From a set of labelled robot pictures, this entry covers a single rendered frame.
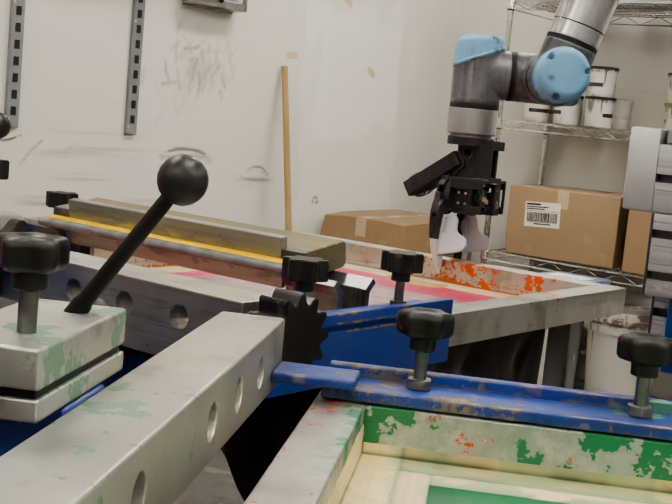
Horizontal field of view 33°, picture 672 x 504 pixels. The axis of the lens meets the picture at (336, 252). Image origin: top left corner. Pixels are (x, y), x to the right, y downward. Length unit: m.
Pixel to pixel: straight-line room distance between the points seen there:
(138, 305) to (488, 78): 0.88
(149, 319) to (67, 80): 2.82
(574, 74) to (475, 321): 0.44
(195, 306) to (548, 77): 0.80
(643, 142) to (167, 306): 0.57
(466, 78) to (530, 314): 0.46
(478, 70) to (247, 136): 2.69
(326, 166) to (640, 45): 1.41
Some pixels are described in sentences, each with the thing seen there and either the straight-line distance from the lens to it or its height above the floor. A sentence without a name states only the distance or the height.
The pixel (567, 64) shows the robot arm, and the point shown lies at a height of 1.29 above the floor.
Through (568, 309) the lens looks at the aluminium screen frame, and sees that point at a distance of 1.53.
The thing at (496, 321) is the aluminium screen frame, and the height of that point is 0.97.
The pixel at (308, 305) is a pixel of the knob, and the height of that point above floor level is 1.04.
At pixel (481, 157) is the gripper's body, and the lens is 1.75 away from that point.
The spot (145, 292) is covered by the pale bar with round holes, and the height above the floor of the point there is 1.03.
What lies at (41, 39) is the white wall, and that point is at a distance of 3.72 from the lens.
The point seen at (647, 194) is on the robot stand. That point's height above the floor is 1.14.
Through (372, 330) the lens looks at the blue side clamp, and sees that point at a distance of 1.14.
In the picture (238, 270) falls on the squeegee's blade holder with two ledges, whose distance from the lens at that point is 1.26.
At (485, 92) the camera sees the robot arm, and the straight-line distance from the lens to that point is 1.75.
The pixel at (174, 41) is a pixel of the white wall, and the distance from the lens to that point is 4.09.
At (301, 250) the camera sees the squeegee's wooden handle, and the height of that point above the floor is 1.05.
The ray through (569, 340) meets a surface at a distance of 1.91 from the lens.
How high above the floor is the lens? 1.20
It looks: 7 degrees down
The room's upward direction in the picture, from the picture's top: 5 degrees clockwise
